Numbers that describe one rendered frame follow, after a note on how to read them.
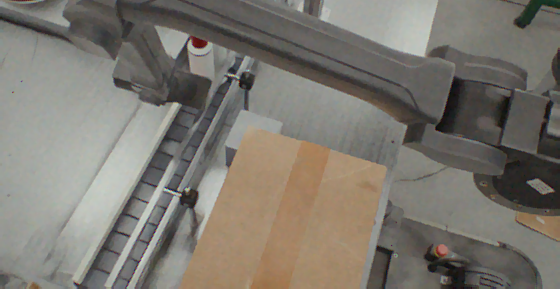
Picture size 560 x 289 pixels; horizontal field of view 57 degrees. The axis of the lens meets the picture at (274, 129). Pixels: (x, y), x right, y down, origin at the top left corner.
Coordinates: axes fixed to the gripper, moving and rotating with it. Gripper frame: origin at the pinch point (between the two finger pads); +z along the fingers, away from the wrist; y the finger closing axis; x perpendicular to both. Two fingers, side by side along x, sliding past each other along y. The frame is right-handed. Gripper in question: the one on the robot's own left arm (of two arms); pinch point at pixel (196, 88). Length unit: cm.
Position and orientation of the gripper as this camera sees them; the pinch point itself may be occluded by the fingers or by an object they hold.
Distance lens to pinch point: 114.3
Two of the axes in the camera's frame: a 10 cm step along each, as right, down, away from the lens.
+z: 1.6, -0.6, 9.9
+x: -2.9, 9.5, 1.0
